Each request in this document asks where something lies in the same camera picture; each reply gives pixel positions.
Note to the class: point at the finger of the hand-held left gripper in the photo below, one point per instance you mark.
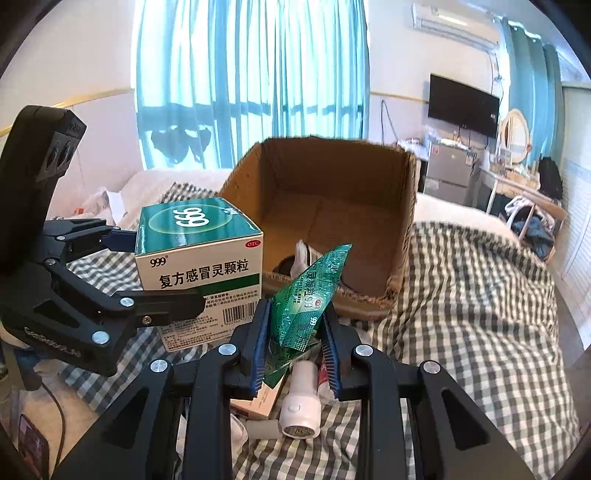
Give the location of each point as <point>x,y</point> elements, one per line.
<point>161,304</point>
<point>122,240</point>

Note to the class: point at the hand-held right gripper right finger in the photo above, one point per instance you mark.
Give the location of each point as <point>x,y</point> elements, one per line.
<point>330,355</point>

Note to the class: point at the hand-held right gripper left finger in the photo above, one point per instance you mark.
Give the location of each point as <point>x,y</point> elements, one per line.
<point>261,350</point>

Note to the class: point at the green white medicine box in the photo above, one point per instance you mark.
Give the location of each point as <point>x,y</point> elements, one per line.
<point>198,272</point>

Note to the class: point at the tan printed medicine box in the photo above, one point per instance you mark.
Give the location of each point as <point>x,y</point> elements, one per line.
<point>254,406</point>

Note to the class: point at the white round plastic bottle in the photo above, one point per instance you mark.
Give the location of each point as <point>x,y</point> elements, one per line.
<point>300,406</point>

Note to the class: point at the green foil sachet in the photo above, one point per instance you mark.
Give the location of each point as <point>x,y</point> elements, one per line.
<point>300,304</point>

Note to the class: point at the brown cardboard box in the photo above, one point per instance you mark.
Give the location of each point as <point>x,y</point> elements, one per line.
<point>323,184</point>

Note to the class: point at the white plastic bag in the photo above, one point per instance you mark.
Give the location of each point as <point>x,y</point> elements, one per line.
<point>104,203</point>

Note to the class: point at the white paper packet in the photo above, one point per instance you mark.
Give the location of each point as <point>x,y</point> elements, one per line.
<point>307,256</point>

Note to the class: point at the hanging dark laundry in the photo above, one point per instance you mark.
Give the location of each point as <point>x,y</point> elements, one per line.
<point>178,143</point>

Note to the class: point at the checkered blanket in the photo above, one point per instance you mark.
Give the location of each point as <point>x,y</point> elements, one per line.
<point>461,323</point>

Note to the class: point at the dark smartphone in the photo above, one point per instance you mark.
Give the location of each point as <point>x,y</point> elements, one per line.
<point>32,443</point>

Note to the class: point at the wide blue window curtain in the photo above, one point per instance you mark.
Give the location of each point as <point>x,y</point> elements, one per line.
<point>254,69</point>

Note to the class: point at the small grey fridge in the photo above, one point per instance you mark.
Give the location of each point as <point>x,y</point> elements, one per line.
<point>450,170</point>

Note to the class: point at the clothes on chair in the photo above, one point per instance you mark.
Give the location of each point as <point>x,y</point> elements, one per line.
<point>535,230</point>

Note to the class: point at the white dressing desk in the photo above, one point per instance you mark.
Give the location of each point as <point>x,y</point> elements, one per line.
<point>503,182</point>

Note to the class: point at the black bag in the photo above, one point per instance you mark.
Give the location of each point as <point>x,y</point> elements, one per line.
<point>550,177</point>

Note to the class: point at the white louvred wardrobe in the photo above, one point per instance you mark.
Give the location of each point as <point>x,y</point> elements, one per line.
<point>575,207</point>

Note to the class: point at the oval white mirror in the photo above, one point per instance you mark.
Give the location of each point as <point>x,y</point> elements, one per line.
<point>515,136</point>

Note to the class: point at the narrow blue curtain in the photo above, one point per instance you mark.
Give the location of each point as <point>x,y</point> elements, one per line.
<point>531,92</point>

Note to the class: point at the white air conditioner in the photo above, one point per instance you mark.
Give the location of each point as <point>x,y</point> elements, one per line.
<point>452,25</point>

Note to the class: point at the black wall television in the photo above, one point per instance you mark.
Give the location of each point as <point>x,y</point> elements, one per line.
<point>461,104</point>

